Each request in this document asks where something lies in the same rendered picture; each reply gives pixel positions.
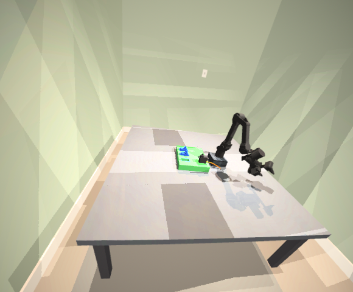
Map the dark grey micro servo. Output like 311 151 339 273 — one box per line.
198 153 209 164

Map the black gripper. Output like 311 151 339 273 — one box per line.
247 160 274 177

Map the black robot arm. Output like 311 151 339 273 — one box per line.
215 113 265 176

